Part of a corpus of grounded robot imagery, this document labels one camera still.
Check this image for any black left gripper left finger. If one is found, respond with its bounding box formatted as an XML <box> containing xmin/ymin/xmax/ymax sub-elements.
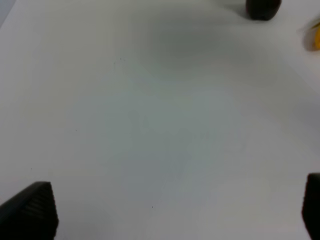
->
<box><xmin>0</xmin><ymin>181</ymin><xmax>59</xmax><ymax>240</ymax></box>

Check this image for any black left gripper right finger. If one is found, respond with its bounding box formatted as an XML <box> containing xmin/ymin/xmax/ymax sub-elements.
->
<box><xmin>301</xmin><ymin>172</ymin><xmax>320</xmax><ymax>240</ymax></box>

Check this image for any yellow corn cob green husk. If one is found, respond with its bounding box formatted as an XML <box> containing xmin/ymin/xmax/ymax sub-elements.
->
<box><xmin>297</xmin><ymin>14</ymin><xmax>320</xmax><ymax>53</ymax></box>

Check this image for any cola bottle yellow cap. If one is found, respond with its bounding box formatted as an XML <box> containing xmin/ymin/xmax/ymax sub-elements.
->
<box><xmin>245</xmin><ymin>0</ymin><xmax>282</xmax><ymax>21</ymax></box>

